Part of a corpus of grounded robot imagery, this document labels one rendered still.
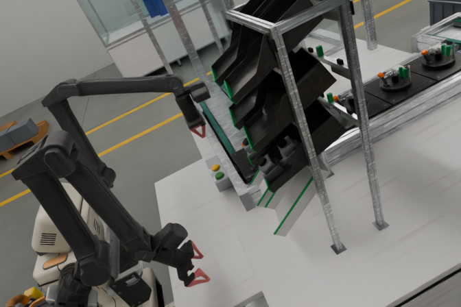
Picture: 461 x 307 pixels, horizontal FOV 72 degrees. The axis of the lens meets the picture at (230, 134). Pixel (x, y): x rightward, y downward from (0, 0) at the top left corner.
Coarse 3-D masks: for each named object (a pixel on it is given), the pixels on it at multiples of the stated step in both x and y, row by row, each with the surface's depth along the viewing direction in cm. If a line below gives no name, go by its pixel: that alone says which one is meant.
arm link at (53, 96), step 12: (60, 84) 110; (48, 96) 111; (60, 96) 111; (48, 108) 113; (60, 108) 114; (60, 120) 115; (72, 120) 116; (72, 132) 117; (84, 144) 119; (96, 156) 124; (96, 168) 122; (108, 168) 130; (108, 180) 124
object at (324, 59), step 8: (312, 0) 82; (336, 8) 72; (296, 48) 103; (304, 48) 100; (328, 64) 89; (336, 64) 84; (344, 64) 82; (280, 72) 75; (328, 104) 101; (336, 104) 98; (344, 112) 93
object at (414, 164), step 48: (384, 48) 209; (384, 144) 140; (432, 144) 130; (336, 192) 128; (384, 192) 120; (432, 192) 113; (240, 240) 127; (288, 240) 119; (384, 240) 105; (432, 240) 100; (288, 288) 104; (336, 288) 98; (384, 288) 93
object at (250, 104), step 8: (288, 56) 89; (272, 72) 91; (264, 80) 92; (256, 88) 107; (264, 88) 93; (248, 96) 108; (256, 96) 103; (264, 96) 94; (232, 104) 109; (240, 104) 109; (248, 104) 104; (256, 104) 95; (232, 112) 107; (240, 112) 105; (248, 112) 96; (256, 112) 97; (232, 120) 101; (240, 120) 97; (240, 128) 99
